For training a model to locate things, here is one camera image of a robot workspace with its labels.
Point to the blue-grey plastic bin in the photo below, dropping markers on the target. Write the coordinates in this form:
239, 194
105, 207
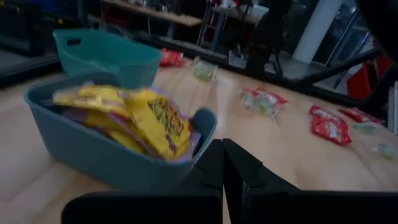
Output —
93, 165

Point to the white round pillar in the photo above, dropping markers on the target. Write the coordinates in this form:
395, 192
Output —
314, 31

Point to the clear bag of green candy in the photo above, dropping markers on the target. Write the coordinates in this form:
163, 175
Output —
365, 128
203, 71
262, 102
387, 151

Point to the yellow Sour Patch candy pack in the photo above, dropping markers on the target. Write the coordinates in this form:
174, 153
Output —
161, 124
90, 98
121, 137

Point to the wooden room table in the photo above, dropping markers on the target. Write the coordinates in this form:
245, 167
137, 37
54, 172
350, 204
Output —
174, 18

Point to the red plastic crate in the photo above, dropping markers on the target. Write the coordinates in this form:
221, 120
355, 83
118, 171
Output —
357, 84

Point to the black aluminium table frame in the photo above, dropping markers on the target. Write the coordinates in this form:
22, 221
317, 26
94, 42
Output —
186, 46

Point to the teal plastic bin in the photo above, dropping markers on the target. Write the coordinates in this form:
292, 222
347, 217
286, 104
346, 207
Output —
130, 68

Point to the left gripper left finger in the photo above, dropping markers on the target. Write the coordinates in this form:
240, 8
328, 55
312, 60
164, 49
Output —
202, 186

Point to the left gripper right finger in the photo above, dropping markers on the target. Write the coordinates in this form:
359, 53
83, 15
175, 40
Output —
248, 186

